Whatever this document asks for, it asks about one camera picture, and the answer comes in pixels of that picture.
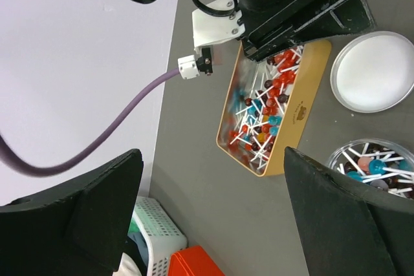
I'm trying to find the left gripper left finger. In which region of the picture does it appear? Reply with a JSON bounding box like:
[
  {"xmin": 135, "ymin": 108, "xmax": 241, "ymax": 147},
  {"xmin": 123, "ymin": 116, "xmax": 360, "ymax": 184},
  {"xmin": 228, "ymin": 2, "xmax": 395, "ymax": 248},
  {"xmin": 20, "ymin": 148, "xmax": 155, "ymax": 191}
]
[{"xmin": 1, "ymin": 149, "xmax": 144, "ymax": 275}]

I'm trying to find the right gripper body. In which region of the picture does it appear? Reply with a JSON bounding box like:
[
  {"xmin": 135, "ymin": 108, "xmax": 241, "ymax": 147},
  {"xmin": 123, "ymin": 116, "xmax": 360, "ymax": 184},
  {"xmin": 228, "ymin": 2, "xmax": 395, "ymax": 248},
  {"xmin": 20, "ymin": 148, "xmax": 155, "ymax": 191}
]
[{"xmin": 190, "ymin": 0, "xmax": 378, "ymax": 62}]

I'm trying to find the green patterned cloth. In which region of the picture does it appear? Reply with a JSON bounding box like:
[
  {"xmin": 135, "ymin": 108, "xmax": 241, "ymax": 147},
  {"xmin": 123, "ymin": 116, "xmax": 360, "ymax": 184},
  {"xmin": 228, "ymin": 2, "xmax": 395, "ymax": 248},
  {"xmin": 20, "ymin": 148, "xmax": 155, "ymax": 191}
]
[{"xmin": 127, "ymin": 218, "xmax": 141, "ymax": 240}]

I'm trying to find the white plastic basket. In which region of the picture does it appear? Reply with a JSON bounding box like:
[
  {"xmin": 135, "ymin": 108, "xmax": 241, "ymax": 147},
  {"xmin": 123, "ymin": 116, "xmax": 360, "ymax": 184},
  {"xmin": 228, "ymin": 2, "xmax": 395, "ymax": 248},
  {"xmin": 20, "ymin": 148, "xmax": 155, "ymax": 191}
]
[{"xmin": 132, "ymin": 196, "xmax": 188, "ymax": 275}]

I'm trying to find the white round lid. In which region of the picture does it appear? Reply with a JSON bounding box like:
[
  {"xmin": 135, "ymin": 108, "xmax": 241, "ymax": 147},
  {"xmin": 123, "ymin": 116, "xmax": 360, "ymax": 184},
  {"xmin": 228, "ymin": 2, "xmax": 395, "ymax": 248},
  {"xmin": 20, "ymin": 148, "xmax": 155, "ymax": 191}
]
[{"xmin": 330, "ymin": 31, "xmax": 413, "ymax": 114}]

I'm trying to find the orange candy tray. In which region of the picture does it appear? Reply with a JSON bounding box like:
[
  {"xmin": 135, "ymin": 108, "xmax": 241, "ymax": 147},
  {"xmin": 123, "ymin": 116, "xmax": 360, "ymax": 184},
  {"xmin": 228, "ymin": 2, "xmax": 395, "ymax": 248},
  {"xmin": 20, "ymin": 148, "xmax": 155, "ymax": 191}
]
[{"xmin": 168, "ymin": 246, "xmax": 224, "ymax": 276}]

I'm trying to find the white mesh laundry bag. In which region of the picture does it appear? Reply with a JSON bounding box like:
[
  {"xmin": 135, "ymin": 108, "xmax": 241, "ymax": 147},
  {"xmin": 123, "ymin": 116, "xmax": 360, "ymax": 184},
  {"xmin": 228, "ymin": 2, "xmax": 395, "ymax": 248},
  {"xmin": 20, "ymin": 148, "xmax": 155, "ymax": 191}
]
[{"xmin": 112, "ymin": 253, "xmax": 142, "ymax": 276}]

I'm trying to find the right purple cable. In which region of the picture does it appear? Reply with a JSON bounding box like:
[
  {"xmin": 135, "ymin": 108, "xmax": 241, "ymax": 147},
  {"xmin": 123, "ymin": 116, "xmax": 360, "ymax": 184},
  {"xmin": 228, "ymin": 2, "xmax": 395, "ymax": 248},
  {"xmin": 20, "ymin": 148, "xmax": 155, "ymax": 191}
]
[{"xmin": 0, "ymin": 68, "xmax": 182, "ymax": 178}]

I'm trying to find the tan candy box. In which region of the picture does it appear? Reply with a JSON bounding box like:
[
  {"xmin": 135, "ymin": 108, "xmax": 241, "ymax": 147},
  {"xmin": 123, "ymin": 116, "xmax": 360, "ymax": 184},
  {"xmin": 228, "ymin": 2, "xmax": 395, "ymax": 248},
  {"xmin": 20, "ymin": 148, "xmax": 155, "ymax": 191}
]
[{"xmin": 216, "ymin": 40, "xmax": 332, "ymax": 177}]

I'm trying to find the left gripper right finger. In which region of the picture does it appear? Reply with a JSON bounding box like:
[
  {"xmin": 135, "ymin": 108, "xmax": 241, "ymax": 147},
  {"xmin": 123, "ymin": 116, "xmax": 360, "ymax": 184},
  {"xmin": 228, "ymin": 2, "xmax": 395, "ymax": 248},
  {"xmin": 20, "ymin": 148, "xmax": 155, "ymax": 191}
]
[{"xmin": 284, "ymin": 147, "xmax": 413, "ymax": 275}]

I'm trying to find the clear plastic cup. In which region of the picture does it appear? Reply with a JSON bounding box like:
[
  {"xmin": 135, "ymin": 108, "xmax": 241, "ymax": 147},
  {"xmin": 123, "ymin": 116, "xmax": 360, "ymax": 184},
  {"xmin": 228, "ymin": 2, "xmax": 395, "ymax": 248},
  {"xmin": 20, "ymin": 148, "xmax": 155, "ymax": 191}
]
[{"xmin": 327, "ymin": 138, "xmax": 413, "ymax": 200}]

